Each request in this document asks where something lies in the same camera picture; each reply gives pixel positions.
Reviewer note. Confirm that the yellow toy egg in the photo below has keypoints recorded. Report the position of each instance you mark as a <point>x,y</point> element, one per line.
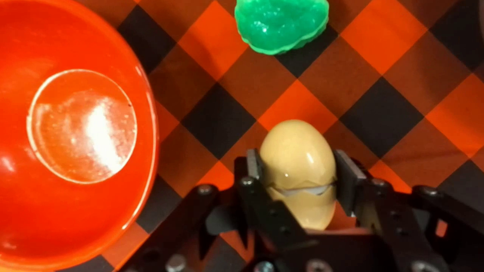
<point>296,157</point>

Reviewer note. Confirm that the orange black checkered tablecloth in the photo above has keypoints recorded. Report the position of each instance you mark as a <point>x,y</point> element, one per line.
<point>382,116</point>

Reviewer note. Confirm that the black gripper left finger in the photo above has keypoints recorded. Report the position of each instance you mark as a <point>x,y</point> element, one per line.
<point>251,217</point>

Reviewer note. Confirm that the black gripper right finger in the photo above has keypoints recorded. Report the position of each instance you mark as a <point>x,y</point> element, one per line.
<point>398,228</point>

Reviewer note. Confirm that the orange bowl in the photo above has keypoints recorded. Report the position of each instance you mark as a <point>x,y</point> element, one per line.
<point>75,126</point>

